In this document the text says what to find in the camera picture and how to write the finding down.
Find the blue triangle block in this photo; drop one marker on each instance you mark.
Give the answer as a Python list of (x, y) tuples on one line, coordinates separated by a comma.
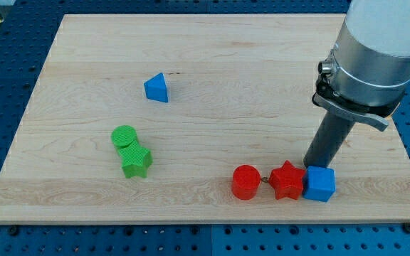
[(156, 88)]

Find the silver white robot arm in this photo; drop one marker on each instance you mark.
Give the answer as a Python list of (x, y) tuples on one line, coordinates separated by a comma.
[(364, 77)]

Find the light wooden board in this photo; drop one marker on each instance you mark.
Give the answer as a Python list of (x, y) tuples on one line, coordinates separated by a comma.
[(239, 89)]

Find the red cylinder block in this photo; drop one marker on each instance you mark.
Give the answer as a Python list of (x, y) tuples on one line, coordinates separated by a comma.
[(245, 182)]

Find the green star block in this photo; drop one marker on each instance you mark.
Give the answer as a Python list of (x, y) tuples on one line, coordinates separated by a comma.
[(135, 160)]

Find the green cylinder block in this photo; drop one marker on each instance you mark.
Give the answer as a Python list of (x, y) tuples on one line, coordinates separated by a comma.
[(124, 136)]

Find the red star block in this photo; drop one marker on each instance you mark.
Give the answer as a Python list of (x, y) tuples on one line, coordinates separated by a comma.
[(287, 181)]

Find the blue cube block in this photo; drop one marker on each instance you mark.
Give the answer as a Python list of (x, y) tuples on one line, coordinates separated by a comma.
[(319, 183)]

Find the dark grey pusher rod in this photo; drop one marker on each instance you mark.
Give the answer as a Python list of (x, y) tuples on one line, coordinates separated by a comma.
[(328, 139)]

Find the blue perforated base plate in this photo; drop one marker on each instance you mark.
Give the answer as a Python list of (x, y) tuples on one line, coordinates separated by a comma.
[(26, 35)]

